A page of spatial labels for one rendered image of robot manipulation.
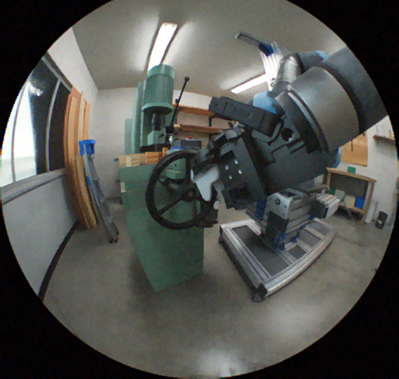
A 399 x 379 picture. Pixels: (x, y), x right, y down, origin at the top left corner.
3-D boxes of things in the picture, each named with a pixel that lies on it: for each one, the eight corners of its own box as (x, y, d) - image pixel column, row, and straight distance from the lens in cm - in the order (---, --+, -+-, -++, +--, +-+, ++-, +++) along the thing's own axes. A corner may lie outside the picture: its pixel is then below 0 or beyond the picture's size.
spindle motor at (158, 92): (146, 105, 67) (153, 61, 84) (139, 115, 83) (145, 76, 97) (177, 108, 72) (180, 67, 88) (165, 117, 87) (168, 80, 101)
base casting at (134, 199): (123, 211, 58) (119, 191, 55) (121, 184, 113) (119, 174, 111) (205, 194, 72) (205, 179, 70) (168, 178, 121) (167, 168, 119)
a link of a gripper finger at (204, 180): (188, 207, 23) (221, 195, 15) (179, 177, 24) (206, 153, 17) (202, 203, 24) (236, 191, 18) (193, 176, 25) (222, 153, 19)
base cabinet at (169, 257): (154, 293, 108) (123, 212, 58) (136, 248, 145) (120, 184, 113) (203, 271, 116) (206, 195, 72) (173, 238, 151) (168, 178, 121)
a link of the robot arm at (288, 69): (272, 56, 68) (240, 94, 22) (294, 51, 68) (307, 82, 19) (283, 77, 70) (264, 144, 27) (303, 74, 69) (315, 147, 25)
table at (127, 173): (119, 187, 45) (117, 170, 44) (119, 175, 75) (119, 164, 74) (237, 172, 74) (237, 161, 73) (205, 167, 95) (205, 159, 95)
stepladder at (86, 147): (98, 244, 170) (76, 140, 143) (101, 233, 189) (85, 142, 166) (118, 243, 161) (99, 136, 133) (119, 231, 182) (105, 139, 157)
